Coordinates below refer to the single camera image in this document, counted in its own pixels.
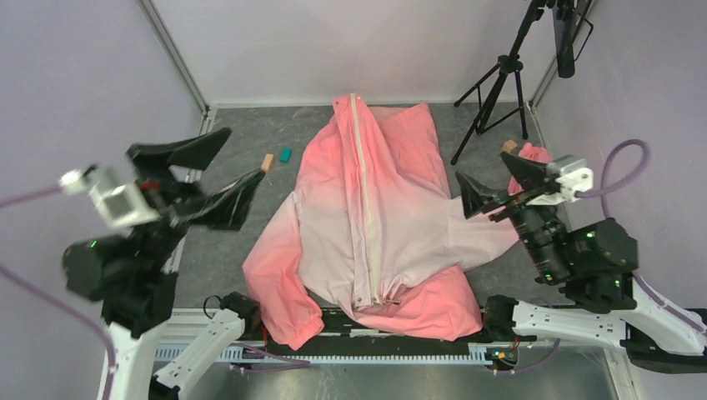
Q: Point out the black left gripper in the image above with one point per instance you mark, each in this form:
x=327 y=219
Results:
x=229 y=203

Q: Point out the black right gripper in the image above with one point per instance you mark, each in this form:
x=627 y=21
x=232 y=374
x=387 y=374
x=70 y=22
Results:
x=474 y=199

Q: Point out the pink zip-up jacket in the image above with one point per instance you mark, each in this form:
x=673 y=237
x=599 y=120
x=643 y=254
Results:
x=371 y=226

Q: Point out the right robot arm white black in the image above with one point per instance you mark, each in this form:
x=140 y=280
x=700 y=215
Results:
x=593 y=267

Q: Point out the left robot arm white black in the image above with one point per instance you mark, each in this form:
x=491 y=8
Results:
x=128 y=271

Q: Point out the small wooden block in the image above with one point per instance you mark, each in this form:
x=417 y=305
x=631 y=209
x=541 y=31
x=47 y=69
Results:
x=510 y=146

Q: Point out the long wooden block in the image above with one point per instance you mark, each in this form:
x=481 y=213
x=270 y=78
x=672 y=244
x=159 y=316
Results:
x=267 y=162

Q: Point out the teal block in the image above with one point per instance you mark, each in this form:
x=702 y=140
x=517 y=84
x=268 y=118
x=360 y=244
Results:
x=286 y=155

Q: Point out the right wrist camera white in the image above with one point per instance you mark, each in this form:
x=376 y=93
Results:
x=564 y=178

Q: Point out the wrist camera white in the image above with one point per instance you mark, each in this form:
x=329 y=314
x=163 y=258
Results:
x=119 y=205
x=564 y=178

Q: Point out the black camera tripod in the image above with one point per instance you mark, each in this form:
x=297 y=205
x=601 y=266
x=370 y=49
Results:
x=506 y=65

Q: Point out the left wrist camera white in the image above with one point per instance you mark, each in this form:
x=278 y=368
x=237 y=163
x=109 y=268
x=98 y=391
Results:
x=119 y=205

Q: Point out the white slotted cable duct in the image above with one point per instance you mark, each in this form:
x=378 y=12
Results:
x=474 y=356

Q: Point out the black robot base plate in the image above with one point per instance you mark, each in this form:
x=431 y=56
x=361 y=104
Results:
x=342 y=336

